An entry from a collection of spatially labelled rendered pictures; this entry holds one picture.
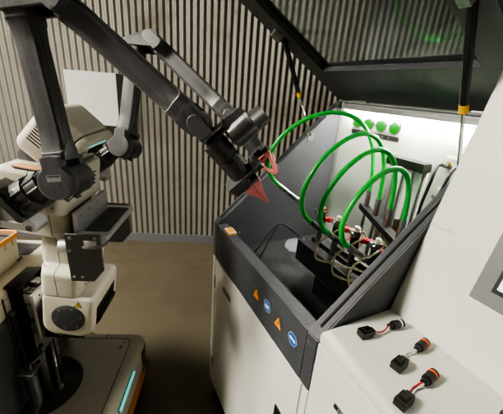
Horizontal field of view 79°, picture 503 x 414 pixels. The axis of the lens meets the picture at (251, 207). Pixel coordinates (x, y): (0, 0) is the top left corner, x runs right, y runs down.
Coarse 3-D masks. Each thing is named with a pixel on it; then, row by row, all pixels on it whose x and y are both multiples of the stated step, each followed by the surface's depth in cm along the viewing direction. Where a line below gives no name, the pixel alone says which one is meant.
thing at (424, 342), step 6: (420, 342) 64; (426, 342) 64; (414, 348) 63; (420, 348) 63; (426, 348) 64; (408, 354) 62; (396, 360) 59; (402, 360) 59; (408, 360) 60; (390, 366) 59; (396, 366) 58; (402, 366) 58
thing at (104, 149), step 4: (104, 148) 109; (100, 152) 110; (104, 152) 110; (108, 152) 109; (100, 156) 109; (104, 156) 110; (108, 156) 110; (112, 156) 111; (116, 156) 112; (104, 160) 110; (108, 160) 111; (112, 160) 113; (104, 164) 111; (108, 164) 112; (112, 164) 120; (104, 168) 113
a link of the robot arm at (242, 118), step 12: (240, 108) 66; (192, 120) 64; (228, 120) 66; (240, 120) 66; (252, 120) 66; (192, 132) 65; (204, 132) 65; (228, 132) 66; (240, 132) 66; (252, 132) 67; (240, 144) 68
